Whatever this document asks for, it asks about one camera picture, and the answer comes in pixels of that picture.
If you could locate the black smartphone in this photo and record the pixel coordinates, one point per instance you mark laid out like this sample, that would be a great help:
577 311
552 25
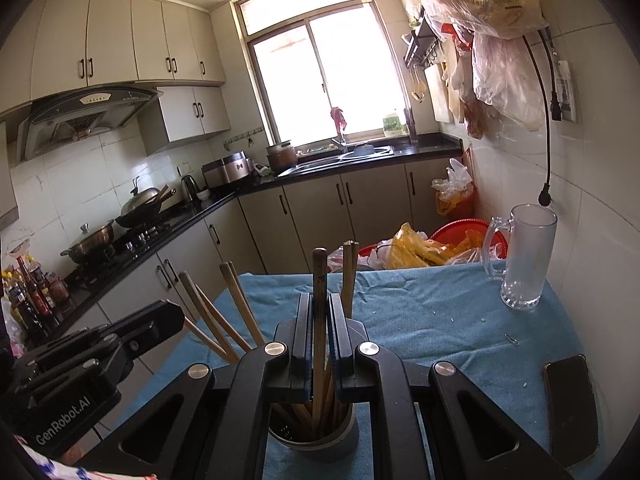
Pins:
572 408

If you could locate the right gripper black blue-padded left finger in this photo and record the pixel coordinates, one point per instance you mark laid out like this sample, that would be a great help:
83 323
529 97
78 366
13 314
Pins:
212 423

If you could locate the brown clay pot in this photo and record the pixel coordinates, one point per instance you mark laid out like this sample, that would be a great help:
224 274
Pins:
281 156

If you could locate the sauce bottles group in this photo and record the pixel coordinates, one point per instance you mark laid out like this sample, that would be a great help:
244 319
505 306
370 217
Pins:
39 299

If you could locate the window with brown frame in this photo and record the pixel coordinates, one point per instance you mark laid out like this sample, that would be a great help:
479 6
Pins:
325 70

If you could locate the black electric kettle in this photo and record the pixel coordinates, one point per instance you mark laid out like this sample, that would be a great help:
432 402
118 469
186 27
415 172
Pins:
190 189

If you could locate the red trash bin with bags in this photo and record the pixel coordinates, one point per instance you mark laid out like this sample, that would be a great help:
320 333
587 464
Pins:
455 193

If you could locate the lower white cabinets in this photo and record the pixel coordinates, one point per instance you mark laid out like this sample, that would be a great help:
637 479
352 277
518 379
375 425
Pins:
267 229

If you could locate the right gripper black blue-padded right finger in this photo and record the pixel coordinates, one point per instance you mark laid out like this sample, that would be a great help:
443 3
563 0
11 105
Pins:
429 422

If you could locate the wooden chopstick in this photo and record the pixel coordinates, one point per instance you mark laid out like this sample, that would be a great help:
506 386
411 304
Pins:
222 321
230 354
212 345
241 303
350 263
319 294

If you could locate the silver rice cooker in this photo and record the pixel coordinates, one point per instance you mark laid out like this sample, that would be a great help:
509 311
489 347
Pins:
226 170

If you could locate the upper white cabinets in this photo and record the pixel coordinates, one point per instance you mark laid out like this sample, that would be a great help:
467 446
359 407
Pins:
58 46

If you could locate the clear glass beer mug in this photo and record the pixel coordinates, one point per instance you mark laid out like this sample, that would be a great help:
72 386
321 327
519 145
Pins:
531 230

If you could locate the black wok with lid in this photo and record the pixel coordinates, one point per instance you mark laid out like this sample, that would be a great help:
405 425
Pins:
143 206

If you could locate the dark cylindrical utensil holder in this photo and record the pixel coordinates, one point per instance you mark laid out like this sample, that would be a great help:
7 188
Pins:
335 438

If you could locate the yellow plastic bag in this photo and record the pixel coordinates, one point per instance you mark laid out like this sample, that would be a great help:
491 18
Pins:
409 249

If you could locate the white wall power strip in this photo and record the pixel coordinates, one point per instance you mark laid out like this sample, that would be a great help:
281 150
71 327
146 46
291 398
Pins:
564 81

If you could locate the blue table cloth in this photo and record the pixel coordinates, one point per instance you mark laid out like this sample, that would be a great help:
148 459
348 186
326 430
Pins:
451 313

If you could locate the white cabinets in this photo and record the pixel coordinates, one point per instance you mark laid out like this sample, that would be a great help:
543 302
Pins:
58 46
267 229

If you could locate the steel pot with lid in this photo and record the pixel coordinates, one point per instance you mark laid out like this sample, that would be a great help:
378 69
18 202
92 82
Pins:
89 242

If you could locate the red plastic basin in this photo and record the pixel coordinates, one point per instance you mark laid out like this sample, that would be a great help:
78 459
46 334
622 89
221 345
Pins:
373 256

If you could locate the black wall rack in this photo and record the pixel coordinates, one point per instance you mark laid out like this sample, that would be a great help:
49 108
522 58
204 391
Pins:
422 45

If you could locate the steel sink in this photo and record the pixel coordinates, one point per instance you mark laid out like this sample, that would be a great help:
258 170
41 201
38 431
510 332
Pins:
361 153

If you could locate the black range hood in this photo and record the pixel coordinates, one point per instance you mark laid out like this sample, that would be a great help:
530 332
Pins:
70 117

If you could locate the pink hanging plastic bag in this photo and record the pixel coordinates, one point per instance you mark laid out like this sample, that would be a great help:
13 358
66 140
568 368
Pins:
504 77

